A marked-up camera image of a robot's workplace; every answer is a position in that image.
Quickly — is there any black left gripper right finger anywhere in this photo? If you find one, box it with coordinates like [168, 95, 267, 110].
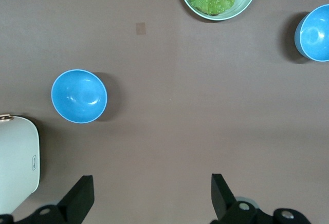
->
[210, 174, 312, 224]

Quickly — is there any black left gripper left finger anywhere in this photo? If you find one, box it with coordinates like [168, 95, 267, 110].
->
[0, 175, 95, 224]

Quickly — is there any blue bowl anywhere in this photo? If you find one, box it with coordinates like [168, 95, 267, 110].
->
[50, 69, 108, 124]
[294, 4, 329, 62]

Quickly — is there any cream white toaster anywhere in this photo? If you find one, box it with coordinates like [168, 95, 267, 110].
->
[0, 113, 41, 216]

